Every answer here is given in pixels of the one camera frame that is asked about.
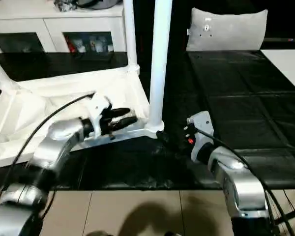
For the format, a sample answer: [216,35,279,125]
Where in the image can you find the white plastic table top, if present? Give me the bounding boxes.
[0,65,165,170]

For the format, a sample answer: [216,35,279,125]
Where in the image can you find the white plastic table leg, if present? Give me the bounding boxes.
[0,53,19,94]
[147,0,174,130]
[123,0,140,74]

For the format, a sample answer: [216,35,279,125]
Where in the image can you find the black table mat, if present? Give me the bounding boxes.
[0,48,295,191]

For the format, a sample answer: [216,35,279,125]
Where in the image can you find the white glass-door cabinet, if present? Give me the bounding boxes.
[0,0,126,54]

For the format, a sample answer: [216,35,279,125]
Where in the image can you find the dark items on cabinet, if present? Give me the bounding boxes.
[54,0,123,12]

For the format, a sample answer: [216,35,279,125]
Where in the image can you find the grey cushion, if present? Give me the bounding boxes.
[186,7,269,53]

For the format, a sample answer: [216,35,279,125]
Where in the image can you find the white flat board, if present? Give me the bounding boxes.
[261,49,295,95]

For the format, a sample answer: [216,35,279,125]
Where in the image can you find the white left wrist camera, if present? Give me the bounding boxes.
[86,94,113,139]

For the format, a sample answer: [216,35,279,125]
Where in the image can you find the black metal frame leg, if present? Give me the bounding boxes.
[274,206,295,225]

